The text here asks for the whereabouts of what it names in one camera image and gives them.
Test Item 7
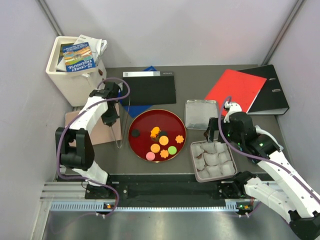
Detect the red folder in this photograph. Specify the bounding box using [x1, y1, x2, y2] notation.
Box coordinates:
[204, 69, 267, 113]

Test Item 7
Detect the black sandwich cookie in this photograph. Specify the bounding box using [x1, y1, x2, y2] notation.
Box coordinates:
[131, 129, 140, 138]
[158, 131, 168, 137]

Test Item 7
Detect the cookie tin with paper cups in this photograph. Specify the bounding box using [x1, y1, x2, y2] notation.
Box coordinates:
[190, 140, 238, 183]

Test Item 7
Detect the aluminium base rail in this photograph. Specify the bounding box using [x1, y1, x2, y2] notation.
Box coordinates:
[40, 182, 250, 212]

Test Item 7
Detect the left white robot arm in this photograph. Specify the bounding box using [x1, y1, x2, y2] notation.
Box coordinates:
[55, 81, 121, 199]

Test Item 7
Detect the orange leaf cookie large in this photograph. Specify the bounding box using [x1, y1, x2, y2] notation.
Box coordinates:
[150, 126, 161, 139]

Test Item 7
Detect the black ring binder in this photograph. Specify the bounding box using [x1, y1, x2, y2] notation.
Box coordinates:
[239, 64, 290, 116]

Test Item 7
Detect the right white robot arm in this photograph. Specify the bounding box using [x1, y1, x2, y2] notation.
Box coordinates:
[204, 97, 320, 240]

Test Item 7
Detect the orange flower cookie right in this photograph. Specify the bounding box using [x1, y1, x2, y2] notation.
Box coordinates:
[175, 135, 185, 144]

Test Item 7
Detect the silver tin lid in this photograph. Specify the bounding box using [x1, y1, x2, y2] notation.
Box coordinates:
[184, 99, 219, 130]

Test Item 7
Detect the blue illustrated booklet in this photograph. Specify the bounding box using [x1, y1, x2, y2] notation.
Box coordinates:
[62, 42, 96, 73]

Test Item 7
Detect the pink notebook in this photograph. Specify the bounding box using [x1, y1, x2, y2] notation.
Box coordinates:
[65, 103, 122, 146]

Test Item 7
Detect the orange flower cookie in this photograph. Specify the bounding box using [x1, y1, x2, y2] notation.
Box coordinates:
[160, 149, 169, 159]
[175, 135, 185, 144]

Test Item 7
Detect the orange flower cookie lower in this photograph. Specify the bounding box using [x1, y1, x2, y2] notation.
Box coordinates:
[160, 149, 169, 159]

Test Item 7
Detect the white paper stack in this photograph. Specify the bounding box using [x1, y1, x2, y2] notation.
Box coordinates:
[55, 34, 108, 72]

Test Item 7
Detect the black folder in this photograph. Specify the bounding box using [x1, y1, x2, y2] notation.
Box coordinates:
[120, 71, 177, 106]

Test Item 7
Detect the green sandwich cookie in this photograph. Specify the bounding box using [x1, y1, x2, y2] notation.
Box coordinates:
[167, 146, 177, 155]

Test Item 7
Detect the pink sandwich cookie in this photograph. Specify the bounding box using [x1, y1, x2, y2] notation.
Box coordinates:
[145, 151, 156, 161]

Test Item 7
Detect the orange round dotted cookie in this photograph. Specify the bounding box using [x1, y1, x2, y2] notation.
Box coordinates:
[150, 143, 161, 154]

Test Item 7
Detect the red round lacquer tray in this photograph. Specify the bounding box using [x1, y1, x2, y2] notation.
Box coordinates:
[128, 109, 187, 163]

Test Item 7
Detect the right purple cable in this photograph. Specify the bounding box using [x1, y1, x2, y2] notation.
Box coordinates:
[217, 96, 320, 221]

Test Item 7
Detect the white storage bin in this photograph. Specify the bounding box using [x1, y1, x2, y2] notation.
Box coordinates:
[45, 36, 107, 107]

